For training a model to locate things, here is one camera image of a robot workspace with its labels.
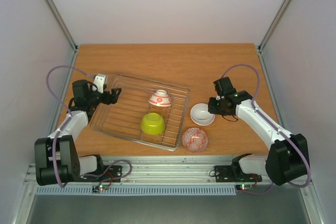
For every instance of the plain white bowl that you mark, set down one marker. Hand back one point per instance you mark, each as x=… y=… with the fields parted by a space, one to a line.
x=200 y=111
x=203 y=122

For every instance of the left controller board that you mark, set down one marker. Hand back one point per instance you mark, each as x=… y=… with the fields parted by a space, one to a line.
x=100 y=188

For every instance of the green and white bowl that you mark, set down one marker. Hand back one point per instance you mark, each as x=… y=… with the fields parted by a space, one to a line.
x=152 y=124

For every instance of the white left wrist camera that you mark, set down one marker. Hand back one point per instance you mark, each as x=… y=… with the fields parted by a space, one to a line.
x=99 y=84

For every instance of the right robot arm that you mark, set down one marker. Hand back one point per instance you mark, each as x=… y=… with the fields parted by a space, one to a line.
x=288 y=156

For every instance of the right controller board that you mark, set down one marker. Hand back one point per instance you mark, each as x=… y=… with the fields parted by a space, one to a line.
x=244 y=187

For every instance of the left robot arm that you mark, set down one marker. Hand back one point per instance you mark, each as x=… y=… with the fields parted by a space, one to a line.
x=56 y=157

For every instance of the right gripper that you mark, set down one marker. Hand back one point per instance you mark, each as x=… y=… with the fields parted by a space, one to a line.
x=213 y=106

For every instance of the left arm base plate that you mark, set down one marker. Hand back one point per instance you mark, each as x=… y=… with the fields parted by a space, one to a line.
x=115 y=171

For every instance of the slotted grey cable duct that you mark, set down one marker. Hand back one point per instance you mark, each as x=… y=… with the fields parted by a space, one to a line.
x=141 y=190

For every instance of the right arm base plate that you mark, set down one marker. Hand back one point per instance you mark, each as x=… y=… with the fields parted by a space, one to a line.
x=226 y=174

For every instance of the red geometric pattern bowl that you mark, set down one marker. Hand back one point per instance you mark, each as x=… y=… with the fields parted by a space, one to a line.
x=195 y=140

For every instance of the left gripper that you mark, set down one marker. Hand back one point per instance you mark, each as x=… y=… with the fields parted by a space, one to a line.
x=114 y=97

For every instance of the chrome wire dish rack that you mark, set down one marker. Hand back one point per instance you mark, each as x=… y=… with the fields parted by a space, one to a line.
x=122 y=120

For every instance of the red floral pattern bowl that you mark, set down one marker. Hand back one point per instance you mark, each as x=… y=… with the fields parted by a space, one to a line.
x=160 y=98

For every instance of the controller board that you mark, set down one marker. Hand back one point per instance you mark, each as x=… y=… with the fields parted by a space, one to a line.
x=100 y=188
x=244 y=187

